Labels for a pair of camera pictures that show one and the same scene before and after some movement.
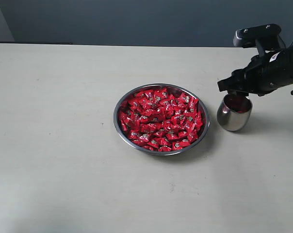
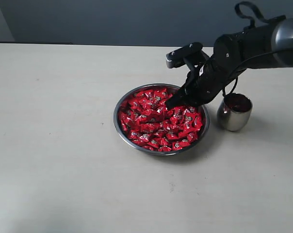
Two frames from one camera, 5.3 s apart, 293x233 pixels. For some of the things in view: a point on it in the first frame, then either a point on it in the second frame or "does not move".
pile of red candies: [159, 121] does not move
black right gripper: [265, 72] -> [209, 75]
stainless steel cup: [234, 112] does not move
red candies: [238, 103] does not move
